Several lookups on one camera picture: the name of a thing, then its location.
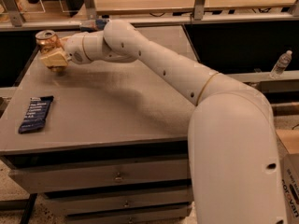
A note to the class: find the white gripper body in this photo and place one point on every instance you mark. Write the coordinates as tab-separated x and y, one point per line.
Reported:
75	49

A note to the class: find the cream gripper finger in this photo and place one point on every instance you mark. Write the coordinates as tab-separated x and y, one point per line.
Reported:
54	59

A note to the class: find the orange soda can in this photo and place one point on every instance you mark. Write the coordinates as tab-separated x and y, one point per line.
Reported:
48	40

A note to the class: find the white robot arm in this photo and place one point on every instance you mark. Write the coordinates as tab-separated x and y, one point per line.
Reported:
233	150

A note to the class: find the blue red energy drink can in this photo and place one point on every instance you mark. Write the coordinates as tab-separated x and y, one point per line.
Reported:
93	25

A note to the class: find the grey drawer cabinet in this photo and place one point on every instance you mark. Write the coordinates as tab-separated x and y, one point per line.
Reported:
113	149

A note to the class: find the clear plastic water bottle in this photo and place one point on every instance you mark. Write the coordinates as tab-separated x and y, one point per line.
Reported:
281	64

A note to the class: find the brown cardboard box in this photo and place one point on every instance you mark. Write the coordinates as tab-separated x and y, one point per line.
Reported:
290	140

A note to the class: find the white corovan cardboard box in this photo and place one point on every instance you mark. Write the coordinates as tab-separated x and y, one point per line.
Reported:
290	182

